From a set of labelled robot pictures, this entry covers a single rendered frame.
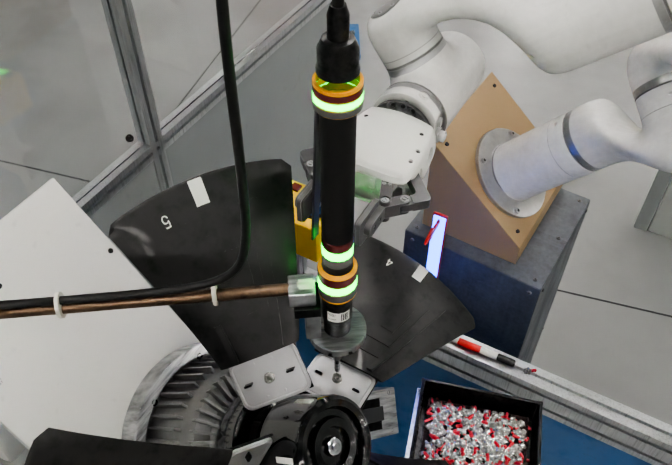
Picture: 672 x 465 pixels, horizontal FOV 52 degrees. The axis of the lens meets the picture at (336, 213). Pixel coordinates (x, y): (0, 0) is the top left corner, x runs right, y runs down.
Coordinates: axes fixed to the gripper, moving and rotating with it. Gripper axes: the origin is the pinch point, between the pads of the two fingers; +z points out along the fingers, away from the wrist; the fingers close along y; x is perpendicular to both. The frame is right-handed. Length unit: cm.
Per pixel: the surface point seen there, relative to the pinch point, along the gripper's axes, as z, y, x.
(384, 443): -36, 6, -119
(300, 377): 5.2, 2.1, -25.2
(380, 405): -9, -3, -49
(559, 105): -242, 13, -150
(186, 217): 1.5, 19.2, -8.9
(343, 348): 2.4, -2.4, -19.2
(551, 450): -36, -31, -86
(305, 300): 3.4, 1.9, -11.6
